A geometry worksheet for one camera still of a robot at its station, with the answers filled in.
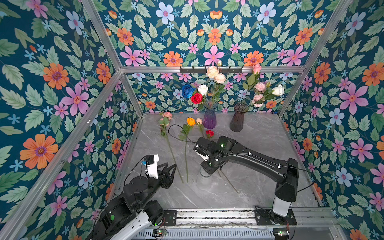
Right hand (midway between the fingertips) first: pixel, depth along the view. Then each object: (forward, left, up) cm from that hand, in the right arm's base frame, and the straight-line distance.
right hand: (207, 167), depth 74 cm
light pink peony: (+34, -30, +15) cm, 48 cm away
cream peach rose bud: (+43, +5, -13) cm, 45 cm away
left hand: (-4, +14, +12) cm, 19 cm away
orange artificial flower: (+43, +11, -13) cm, 46 cm away
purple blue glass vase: (+42, -3, -8) cm, 42 cm away
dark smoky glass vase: (+37, -22, -6) cm, 43 cm away
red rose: (+32, -3, -13) cm, 35 cm away
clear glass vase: (-3, +1, -14) cm, 14 cm away
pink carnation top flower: (+45, +30, -10) cm, 55 cm away
